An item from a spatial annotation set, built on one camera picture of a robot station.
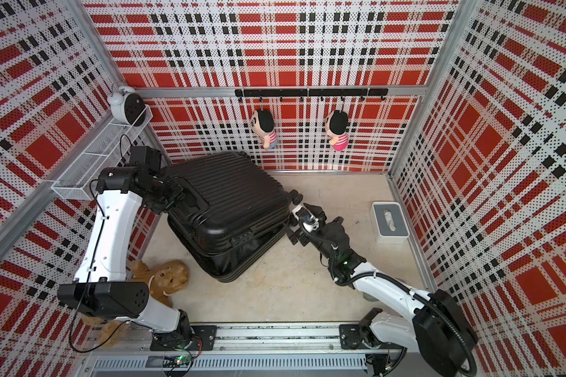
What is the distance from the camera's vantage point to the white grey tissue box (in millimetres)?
945

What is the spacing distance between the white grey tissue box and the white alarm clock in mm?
1003

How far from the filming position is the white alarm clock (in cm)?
78
